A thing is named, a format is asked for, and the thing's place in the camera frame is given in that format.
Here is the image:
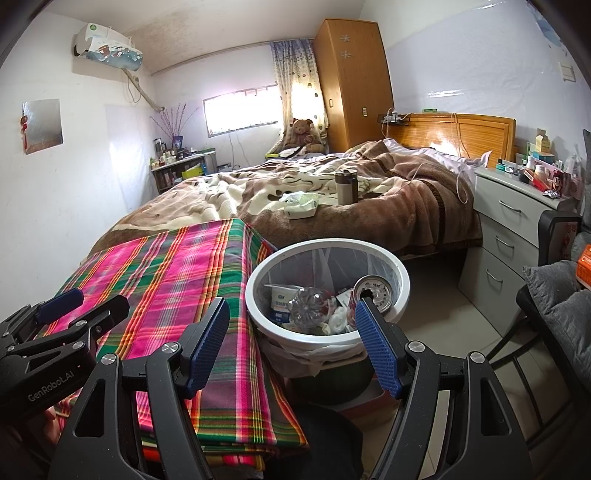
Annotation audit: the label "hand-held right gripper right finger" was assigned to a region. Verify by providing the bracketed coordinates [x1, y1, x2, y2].
[355, 298, 529, 480]

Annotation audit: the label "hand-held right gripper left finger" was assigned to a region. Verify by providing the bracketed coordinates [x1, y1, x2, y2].
[60, 296, 230, 480]

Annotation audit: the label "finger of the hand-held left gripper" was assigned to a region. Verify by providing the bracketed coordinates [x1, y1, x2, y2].
[9, 295, 130, 360]
[0, 288, 85, 335]

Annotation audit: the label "small white foam net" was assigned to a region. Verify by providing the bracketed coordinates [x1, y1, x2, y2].
[323, 305, 356, 334]

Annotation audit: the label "white round trash bin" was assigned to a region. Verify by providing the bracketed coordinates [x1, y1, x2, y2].
[246, 239, 411, 357]

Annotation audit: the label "red drink can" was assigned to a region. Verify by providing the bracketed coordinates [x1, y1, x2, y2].
[348, 275, 398, 330]

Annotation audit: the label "clear plastic bottle red cap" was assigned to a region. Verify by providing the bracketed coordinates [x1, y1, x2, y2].
[287, 287, 335, 328]

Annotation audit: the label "white yogurt cup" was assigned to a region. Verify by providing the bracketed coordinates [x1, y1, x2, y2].
[264, 284, 301, 324]

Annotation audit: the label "dark green bucket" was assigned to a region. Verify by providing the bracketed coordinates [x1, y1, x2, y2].
[286, 355, 376, 407]

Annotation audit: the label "pink green plaid cloth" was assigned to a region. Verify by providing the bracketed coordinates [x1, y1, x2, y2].
[34, 218, 309, 462]

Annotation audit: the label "clear plastic bin liner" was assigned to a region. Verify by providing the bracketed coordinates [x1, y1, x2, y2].
[256, 244, 403, 372]

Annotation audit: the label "black round object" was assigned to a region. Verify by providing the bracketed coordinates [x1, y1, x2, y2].
[277, 401, 365, 480]

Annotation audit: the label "brown patterned blanket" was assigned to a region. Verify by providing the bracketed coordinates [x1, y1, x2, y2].
[88, 138, 483, 259]

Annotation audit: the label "small cluttered shelf unit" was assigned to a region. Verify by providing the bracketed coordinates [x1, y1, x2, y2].
[150, 148, 218, 195]

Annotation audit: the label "white tissue pack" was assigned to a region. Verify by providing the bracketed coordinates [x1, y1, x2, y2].
[281, 191, 319, 220]

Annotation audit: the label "beige thermos flask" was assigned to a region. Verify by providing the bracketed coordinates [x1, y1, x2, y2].
[335, 168, 358, 204]

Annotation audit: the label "white nightstand with drawers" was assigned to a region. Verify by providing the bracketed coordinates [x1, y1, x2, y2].
[459, 164, 578, 324]

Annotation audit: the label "grey cushion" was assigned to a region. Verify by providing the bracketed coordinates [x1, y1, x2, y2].
[524, 261, 591, 365]

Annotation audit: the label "lilac bed sheet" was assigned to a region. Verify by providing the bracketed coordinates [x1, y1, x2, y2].
[385, 138, 492, 182]

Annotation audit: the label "dried flower branches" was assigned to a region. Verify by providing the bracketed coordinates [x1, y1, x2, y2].
[150, 104, 199, 139]

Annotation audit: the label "black metal chair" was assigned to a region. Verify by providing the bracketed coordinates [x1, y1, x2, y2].
[485, 210, 591, 457]

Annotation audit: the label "wrapped air conditioner pipe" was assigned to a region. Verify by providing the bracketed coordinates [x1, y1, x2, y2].
[122, 69, 164, 112]

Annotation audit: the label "orange box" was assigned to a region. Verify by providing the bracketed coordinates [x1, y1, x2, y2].
[576, 244, 591, 289]

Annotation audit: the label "brown teddy bear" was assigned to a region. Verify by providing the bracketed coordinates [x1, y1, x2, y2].
[281, 119, 324, 153]

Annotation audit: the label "wooden bed headboard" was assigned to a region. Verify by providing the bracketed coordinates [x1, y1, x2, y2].
[385, 112, 517, 167]

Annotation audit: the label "bright window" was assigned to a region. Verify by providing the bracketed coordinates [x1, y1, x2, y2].
[202, 85, 280, 137]

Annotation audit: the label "clutter of boxes and bottles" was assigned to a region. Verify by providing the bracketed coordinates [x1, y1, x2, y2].
[499, 129, 585, 199]

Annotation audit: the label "wooden wardrobe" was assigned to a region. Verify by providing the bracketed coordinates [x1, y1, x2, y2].
[314, 18, 395, 153]

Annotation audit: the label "dotted patterned curtain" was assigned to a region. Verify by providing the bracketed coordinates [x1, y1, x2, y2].
[270, 39, 328, 153]

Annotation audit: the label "silver square wall panel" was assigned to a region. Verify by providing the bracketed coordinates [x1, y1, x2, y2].
[21, 98, 63, 153]

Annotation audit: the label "white charging cable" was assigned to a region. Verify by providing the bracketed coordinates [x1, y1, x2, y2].
[411, 113, 469, 204]

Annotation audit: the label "white wall air conditioner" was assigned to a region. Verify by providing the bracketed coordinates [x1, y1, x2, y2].
[71, 23, 144, 72]

